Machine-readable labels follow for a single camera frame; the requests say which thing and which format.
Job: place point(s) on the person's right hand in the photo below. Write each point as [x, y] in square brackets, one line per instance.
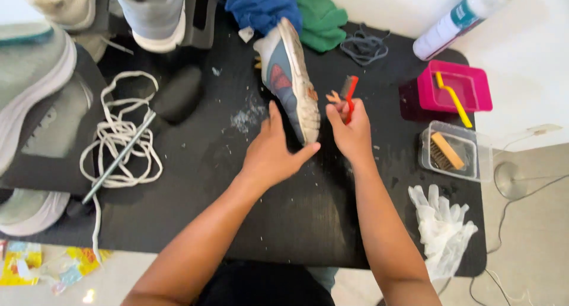
[353, 135]

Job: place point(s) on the person's left hand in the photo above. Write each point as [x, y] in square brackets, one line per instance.
[266, 152]

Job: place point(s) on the grey blue sneaker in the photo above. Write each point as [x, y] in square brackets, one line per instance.
[289, 79]

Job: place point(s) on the black mat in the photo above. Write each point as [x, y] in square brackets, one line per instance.
[266, 208]

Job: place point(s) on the grey shoelace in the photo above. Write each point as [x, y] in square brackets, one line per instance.
[364, 46]

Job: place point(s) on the clear plastic container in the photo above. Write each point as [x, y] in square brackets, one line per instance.
[455, 152]

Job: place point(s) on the yellow toothbrush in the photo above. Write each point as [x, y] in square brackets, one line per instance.
[453, 97]

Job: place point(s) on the pink plastic tray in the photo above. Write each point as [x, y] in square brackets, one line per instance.
[453, 87]

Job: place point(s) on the green cloth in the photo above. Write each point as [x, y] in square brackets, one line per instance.
[321, 20]

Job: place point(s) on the white disposable gloves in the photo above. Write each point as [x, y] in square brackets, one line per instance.
[440, 230]

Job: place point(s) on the person's black clothing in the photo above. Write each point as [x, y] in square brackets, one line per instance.
[266, 283]

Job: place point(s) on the blue cloth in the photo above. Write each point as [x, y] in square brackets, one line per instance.
[263, 10]

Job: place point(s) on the white shoelace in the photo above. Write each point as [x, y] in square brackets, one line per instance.
[120, 137]

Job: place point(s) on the grey metal rod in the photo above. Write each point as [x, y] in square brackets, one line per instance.
[119, 158]

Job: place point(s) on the white spray bottle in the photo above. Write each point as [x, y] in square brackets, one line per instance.
[458, 19]

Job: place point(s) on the grey sneaker with white sole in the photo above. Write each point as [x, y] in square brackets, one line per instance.
[155, 12]

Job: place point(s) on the colourful paper scraps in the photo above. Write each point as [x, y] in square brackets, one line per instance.
[49, 263]

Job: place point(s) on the pale green sneaker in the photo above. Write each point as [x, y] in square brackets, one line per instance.
[29, 210]

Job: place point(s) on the light grey sneaker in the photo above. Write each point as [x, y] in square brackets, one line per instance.
[31, 83]

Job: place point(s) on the beige sneaker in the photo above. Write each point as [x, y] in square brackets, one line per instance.
[62, 6]

